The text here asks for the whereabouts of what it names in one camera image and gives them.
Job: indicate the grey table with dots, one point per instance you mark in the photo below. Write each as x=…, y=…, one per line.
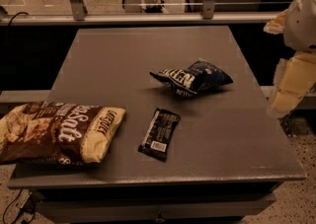
x=217, y=154

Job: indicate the black candy bar wrapper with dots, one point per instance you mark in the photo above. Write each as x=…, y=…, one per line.
x=159, y=133

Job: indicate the brown sea salt chip bag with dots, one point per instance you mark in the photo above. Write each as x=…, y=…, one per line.
x=58, y=133

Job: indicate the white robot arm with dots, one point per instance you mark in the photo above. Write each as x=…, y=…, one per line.
x=295, y=76

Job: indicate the blue chip bag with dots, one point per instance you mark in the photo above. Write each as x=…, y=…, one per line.
x=199, y=77

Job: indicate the metal railing beam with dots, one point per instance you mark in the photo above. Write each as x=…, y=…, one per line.
x=219, y=18

